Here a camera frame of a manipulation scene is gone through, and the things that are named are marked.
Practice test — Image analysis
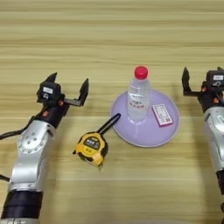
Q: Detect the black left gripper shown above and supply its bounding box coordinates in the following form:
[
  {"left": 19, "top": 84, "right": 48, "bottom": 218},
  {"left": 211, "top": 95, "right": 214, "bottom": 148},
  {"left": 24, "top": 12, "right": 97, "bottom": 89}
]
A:
[{"left": 38, "top": 72, "right": 90, "bottom": 130}]

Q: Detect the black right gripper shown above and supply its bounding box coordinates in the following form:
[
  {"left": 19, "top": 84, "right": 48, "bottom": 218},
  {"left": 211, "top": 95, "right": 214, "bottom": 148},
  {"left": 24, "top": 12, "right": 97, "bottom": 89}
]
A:
[{"left": 180, "top": 66, "right": 224, "bottom": 114}]

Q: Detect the yellow black tape measure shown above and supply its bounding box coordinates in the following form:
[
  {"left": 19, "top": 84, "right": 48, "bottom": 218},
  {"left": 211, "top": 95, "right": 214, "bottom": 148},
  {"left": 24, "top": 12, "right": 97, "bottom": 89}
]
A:
[{"left": 72, "top": 113, "right": 122, "bottom": 169}]

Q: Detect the clear bottle with red cap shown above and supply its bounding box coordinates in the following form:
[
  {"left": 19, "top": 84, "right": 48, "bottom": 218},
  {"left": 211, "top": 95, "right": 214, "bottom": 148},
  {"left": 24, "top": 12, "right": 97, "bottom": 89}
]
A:
[{"left": 127, "top": 66, "right": 152, "bottom": 123}]

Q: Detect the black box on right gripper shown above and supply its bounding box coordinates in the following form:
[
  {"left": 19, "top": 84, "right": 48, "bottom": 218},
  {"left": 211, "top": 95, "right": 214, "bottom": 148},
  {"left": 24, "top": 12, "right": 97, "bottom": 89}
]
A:
[{"left": 206, "top": 69, "right": 224, "bottom": 88}]

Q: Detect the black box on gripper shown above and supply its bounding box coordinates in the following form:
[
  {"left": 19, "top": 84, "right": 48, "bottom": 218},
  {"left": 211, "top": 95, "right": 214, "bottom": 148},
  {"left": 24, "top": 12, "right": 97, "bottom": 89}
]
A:
[
  {"left": 206, "top": 69, "right": 224, "bottom": 88},
  {"left": 36, "top": 81, "right": 62, "bottom": 105}
]

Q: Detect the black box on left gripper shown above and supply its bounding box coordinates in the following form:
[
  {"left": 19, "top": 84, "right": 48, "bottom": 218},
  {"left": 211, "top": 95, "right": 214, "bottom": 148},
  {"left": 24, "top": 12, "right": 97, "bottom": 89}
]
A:
[{"left": 36, "top": 81, "right": 62, "bottom": 105}]

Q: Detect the small pink white box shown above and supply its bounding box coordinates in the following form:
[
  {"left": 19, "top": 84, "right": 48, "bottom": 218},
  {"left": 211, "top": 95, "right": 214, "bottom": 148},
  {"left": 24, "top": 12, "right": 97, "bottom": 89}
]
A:
[{"left": 151, "top": 103, "right": 174, "bottom": 128}]

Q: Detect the purple round plate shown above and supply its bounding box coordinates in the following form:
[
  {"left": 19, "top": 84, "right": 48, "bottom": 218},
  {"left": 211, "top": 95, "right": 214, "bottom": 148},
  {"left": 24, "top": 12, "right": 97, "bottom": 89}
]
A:
[{"left": 110, "top": 88, "right": 180, "bottom": 149}]

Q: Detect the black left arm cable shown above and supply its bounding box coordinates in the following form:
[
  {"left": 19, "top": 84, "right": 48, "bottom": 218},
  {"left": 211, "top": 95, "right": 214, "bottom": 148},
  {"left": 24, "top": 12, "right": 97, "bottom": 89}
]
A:
[{"left": 0, "top": 115, "right": 39, "bottom": 183}]

